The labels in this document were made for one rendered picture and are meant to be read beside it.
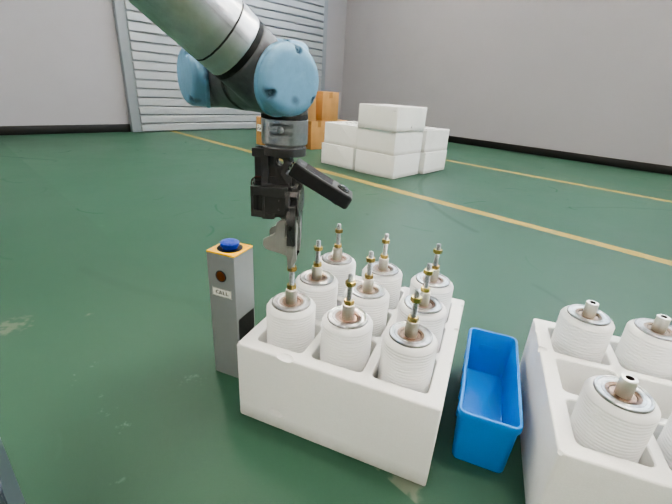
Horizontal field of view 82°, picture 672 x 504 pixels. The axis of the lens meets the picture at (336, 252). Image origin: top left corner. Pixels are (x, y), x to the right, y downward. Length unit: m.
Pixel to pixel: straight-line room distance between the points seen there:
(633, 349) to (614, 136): 4.68
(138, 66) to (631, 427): 5.40
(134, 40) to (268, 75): 5.12
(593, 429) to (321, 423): 0.44
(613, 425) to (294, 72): 0.63
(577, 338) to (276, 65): 0.74
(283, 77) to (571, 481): 0.67
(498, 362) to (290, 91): 0.83
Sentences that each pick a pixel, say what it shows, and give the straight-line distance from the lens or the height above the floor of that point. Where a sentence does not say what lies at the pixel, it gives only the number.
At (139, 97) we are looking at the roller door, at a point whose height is 0.40.
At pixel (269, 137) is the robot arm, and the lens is 0.63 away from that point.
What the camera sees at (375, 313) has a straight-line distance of 0.80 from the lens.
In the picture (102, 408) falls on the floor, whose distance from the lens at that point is 0.99.
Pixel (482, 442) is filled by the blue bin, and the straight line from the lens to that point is 0.83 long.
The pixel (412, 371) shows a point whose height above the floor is 0.21.
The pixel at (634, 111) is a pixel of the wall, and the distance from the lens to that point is 5.49.
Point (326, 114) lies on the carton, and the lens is 4.53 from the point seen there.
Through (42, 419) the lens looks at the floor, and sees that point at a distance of 1.02.
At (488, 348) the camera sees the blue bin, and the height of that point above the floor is 0.08.
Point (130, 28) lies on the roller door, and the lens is 5.53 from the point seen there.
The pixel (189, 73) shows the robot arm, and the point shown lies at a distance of 0.57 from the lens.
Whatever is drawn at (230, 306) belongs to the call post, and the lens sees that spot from 0.87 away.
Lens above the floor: 0.64
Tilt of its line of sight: 23 degrees down
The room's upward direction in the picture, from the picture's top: 4 degrees clockwise
